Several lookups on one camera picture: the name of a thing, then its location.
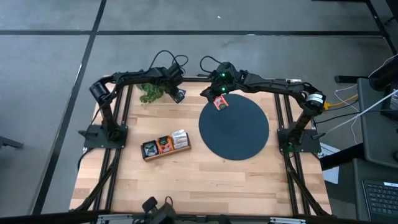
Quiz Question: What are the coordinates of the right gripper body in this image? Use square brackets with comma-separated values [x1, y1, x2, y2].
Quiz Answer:
[208, 61, 242, 96]

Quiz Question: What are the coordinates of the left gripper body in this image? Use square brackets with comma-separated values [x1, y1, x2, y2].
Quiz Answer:
[160, 64, 185, 93]

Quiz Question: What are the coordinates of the red peach tea packet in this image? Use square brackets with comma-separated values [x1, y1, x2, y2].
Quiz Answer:
[156, 136, 174, 154]
[213, 95, 230, 111]

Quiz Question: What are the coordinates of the dark green tea packet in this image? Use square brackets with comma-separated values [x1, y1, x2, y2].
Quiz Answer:
[142, 140, 160, 157]

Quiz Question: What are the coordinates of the wooden tea organiser box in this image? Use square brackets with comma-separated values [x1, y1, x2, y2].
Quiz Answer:
[140, 129, 192, 163]

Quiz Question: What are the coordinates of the green potted plant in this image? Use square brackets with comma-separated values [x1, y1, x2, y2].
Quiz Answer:
[136, 82, 166, 105]

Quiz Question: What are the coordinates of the dark round woven mat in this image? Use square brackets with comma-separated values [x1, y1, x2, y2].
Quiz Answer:
[198, 93, 271, 162]

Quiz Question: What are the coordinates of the white paper sheet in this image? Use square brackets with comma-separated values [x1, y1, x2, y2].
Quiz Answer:
[319, 142, 340, 185]

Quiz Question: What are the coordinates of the black chair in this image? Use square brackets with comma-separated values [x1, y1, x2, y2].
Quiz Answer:
[369, 58, 398, 91]

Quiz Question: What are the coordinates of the grey side desk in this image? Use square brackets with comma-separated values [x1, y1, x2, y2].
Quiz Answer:
[356, 77, 398, 169]

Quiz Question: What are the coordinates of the black floor stand foot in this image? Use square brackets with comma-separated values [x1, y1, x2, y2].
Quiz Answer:
[0, 136, 25, 151]

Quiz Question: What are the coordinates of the black keyboard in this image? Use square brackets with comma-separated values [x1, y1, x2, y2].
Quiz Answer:
[362, 180, 398, 222]

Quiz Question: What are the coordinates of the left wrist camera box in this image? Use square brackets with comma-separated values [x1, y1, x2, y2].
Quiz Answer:
[170, 88, 187, 105]

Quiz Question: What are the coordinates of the black camera cable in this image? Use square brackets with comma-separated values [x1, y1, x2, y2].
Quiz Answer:
[148, 49, 190, 71]
[199, 55, 223, 75]

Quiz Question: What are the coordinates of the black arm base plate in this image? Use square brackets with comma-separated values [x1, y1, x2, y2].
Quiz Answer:
[277, 126, 322, 154]
[77, 123, 129, 149]

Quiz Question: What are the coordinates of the yellow extension cord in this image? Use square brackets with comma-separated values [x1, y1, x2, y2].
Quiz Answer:
[323, 94, 359, 110]

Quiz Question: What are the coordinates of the black device with cable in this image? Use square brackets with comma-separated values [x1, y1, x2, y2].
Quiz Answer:
[141, 195, 177, 224]

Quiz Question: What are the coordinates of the thick white cable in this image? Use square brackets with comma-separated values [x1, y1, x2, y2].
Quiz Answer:
[323, 90, 398, 135]

